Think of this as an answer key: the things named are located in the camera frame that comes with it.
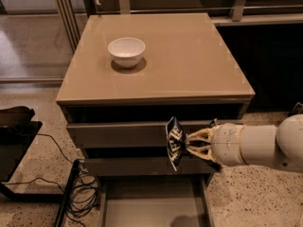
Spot open bottom drawer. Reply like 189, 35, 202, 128
98, 175, 215, 227

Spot top drawer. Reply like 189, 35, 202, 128
65, 119, 244, 149

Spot small dark floor object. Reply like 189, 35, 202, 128
289, 102, 303, 116

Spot tan drawer cabinet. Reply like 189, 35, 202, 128
55, 12, 256, 227

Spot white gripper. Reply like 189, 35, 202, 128
187, 123, 244, 166

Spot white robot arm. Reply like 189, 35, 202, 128
186, 114, 303, 172

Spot blue chip bag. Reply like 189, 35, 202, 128
166, 116, 187, 171

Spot middle drawer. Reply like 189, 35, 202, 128
84, 157, 221, 177

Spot white ceramic bowl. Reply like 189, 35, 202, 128
108, 37, 146, 68

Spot black coiled cable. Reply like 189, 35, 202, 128
3, 132, 101, 227

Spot metal railing frame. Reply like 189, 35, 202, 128
55, 0, 303, 48

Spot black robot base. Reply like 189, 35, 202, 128
0, 106, 80, 227

